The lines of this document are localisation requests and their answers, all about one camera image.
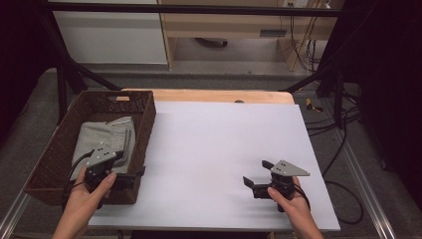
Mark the yellow and black tape piece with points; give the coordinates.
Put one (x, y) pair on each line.
(312, 105)

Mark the dark curtain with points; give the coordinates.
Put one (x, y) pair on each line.
(20, 59)
(391, 83)

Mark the person's left hand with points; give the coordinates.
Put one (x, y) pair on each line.
(83, 199)

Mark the grey pants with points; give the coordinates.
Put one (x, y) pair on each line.
(106, 136)

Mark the wooden table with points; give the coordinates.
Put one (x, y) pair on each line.
(215, 95)

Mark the white board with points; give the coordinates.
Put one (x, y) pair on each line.
(215, 149)

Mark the black metal frame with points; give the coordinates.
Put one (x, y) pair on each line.
(199, 10)

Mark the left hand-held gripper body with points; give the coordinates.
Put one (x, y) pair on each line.
(101, 157)

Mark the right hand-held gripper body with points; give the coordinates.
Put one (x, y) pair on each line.
(285, 169)

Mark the aluminium rail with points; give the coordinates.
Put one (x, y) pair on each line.
(365, 186)
(11, 215)

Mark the brown woven basket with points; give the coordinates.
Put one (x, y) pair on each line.
(59, 156)

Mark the light wooden desk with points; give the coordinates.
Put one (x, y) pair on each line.
(232, 25)

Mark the person's right hand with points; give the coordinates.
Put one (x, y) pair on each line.
(293, 205)

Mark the white cabinet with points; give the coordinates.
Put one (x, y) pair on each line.
(112, 36)

